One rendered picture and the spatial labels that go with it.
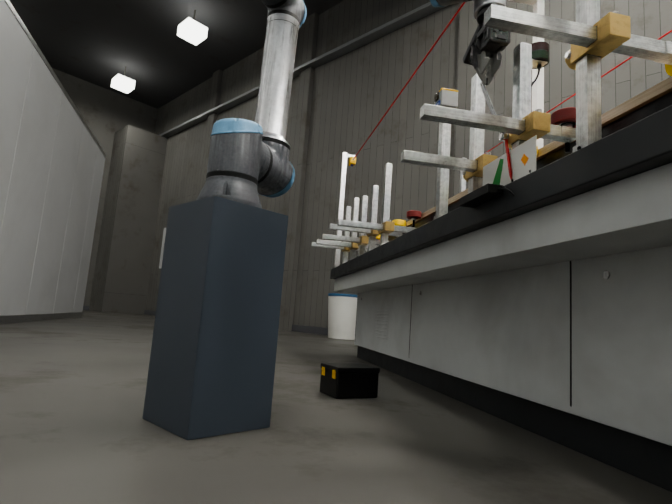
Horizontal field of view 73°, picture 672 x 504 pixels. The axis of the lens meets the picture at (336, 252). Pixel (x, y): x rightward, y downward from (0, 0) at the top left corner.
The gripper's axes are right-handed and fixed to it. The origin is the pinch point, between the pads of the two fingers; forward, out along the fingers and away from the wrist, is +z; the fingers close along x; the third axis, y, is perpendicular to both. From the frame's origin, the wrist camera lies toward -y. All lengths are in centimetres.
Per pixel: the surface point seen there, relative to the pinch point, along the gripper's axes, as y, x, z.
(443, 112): 11.4, -17.4, 17.5
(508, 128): 11.0, 0.8, 18.8
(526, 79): 7.7, 8.1, 2.1
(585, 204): 29, 8, 43
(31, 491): 26, -93, 102
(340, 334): -533, 70, 88
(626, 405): 17, 28, 86
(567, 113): 13.0, 16.6, 13.1
